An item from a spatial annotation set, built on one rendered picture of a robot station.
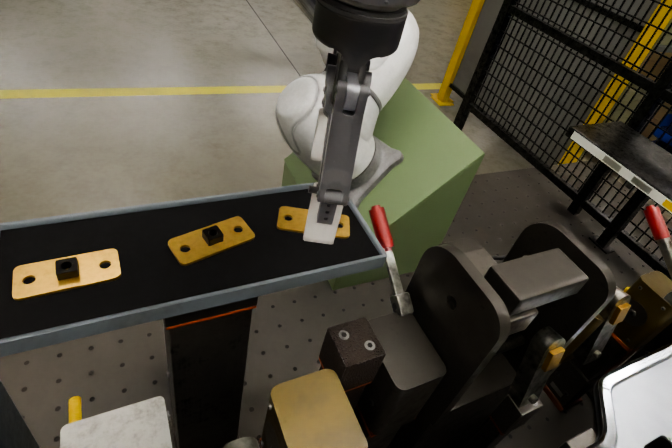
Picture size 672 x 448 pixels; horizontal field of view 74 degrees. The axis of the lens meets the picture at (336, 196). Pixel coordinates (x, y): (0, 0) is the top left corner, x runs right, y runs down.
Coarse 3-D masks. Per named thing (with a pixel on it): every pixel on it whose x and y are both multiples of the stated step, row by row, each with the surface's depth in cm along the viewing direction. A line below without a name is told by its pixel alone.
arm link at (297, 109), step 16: (304, 80) 87; (320, 80) 87; (288, 96) 88; (304, 96) 85; (320, 96) 85; (288, 112) 86; (304, 112) 84; (368, 112) 92; (288, 128) 87; (304, 128) 86; (368, 128) 93; (288, 144) 92; (304, 144) 88; (368, 144) 96; (304, 160) 94; (368, 160) 97; (352, 176) 97
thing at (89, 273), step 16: (80, 256) 42; (96, 256) 42; (112, 256) 42; (16, 272) 39; (32, 272) 39; (48, 272) 40; (64, 272) 39; (80, 272) 40; (96, 272) 41; (112, 272) 41; (16, 288) 38; (32, 288) 38; (48, 288) 39; (64, 288) 39
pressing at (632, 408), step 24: (648, 360) 66; (600, 384) 61; (624, 384) 62; (648, 384) 63; (600, 408) 58; (624, 408) 59; (648, 408) 60; (600, 432) 56; (624, 432) 56; (648, 432) 57
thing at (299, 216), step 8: (280, 208) 52; (288, 208) 52; (296, 208) 53; (280, 216) 51; (288, 216) 52; (296, 216) 51; (304, 216) 52; (344, 216) 53; (280, 224) 50; (288, 224) 50; (296, 224) 50; (304, 224) 51; (344, 224) 52; (336, 232) 51; (344, 232) 51
